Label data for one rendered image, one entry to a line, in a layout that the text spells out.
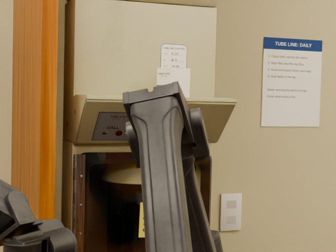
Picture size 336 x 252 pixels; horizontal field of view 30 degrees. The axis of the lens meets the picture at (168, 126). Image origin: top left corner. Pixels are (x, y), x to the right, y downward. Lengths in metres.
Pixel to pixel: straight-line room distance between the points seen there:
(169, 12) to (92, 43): 0.18
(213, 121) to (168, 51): 0.18
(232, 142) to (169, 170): 1.19
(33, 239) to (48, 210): 0.26
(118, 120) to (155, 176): 0.54
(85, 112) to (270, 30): 0.90
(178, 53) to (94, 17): 0.20
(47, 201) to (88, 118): 0.18
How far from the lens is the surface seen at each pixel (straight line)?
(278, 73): 1.98
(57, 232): 1.03
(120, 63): 1.34
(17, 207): 0.97
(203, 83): 1.40
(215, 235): 1.18
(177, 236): 0.69
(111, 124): 1.26
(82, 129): 1.26
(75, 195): 1.32
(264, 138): 1.97
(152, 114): 0.79
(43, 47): 1.21
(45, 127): 1.21
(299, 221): 2.07
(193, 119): 0.88
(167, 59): 1.37
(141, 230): 1.37
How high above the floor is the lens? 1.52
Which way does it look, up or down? 3 degrees down
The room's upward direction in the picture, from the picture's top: 1 degrees clockwise
